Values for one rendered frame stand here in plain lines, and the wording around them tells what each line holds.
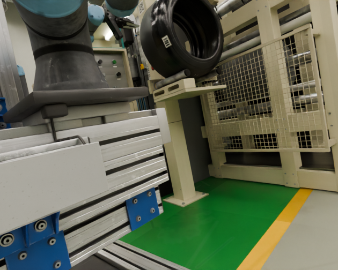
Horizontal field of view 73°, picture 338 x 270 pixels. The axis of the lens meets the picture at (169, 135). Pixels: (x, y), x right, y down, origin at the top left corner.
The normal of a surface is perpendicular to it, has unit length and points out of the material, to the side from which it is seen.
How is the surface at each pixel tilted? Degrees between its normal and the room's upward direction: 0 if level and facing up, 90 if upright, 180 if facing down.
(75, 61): 73
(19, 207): 90
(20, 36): 90
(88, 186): 90
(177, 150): 90
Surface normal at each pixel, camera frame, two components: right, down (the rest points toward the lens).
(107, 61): 0.57, -0.06
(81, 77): 0.48, -0.35
